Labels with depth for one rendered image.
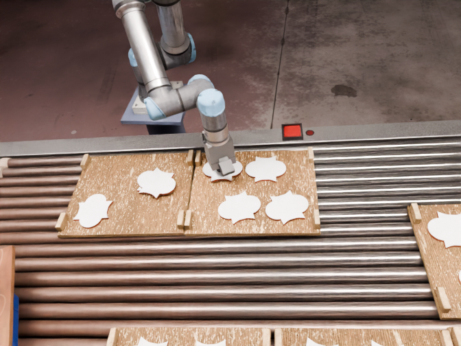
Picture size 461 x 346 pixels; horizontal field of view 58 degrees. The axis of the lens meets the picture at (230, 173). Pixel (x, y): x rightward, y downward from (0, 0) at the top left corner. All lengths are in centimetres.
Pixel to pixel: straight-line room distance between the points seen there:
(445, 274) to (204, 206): 71
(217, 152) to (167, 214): 26
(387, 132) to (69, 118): 256
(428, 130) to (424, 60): 212
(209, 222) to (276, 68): 241
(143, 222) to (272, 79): 230
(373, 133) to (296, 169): 34
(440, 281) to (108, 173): 110
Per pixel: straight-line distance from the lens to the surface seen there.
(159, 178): 144
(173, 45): 170
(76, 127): 342
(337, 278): 122
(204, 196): 137
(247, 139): 157
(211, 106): 120
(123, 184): 149
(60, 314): 132
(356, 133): 160
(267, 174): 140
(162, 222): 134
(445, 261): 129
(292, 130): 157
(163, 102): 129
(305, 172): 141
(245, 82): 344
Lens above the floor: 198
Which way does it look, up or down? 47 degrees down
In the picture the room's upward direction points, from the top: 9 degrees counter-clockwise
